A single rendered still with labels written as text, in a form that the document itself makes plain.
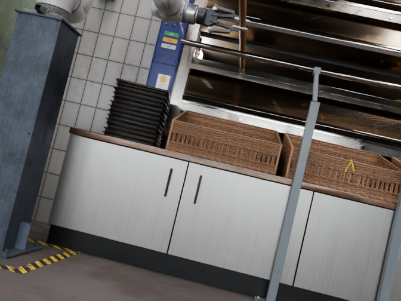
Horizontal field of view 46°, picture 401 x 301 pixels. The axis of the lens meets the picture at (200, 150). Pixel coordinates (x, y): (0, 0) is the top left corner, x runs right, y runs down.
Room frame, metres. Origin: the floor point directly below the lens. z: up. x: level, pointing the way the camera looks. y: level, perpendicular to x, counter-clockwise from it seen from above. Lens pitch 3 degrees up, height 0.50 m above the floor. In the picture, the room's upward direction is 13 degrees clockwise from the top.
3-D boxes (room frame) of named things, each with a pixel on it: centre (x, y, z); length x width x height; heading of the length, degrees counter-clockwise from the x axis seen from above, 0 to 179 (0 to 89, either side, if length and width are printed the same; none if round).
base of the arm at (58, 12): (2.05, 0.78, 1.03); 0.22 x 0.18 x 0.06; 173
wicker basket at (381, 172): (2.48, -0.71, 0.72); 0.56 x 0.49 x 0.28; 87
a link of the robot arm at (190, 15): (2.11, 0.18, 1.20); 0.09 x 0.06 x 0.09; 174
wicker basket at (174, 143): (2.53, -0.12, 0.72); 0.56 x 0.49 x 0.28; 86
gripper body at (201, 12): (2.11, 0.11, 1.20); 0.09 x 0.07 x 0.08; 84
